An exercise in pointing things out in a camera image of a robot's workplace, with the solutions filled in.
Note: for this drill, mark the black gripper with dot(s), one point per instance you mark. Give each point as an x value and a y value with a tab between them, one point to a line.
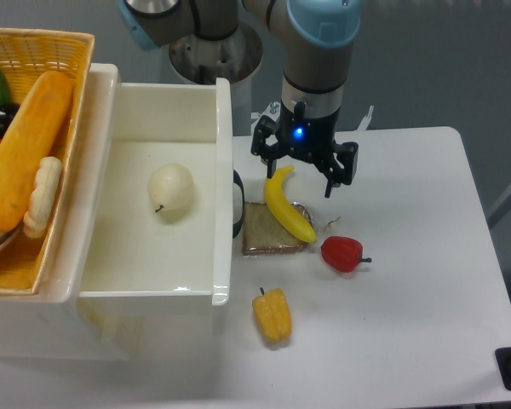
310	140

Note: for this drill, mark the white top drawer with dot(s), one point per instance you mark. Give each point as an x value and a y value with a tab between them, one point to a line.
164	224

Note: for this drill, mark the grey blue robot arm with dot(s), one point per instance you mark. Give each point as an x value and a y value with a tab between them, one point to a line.
317	37

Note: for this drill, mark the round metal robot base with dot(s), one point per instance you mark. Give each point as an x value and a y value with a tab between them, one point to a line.
202	61

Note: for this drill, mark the white drawer cabinet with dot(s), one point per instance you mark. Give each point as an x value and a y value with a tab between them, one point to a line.
56	323

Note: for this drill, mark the yellow toy banana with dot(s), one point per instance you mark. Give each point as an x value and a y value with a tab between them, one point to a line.
283	210

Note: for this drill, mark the toy bread slice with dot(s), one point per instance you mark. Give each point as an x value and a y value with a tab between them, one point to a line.
264	235

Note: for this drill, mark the red toy bell pepper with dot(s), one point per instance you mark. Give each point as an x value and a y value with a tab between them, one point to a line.
343	254

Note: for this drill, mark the white toy pear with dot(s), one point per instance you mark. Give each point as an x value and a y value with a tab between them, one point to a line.
171	190

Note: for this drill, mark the yellow toy bell pepper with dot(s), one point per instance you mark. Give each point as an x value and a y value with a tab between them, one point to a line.
272	315

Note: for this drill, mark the cream toy croissant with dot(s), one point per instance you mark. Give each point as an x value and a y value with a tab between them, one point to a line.
41	201

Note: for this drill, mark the orange toy baguette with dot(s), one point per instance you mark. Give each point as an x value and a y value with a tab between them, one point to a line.
28	139

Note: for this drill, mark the yellow wicker basket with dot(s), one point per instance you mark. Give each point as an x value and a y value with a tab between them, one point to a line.
25	54

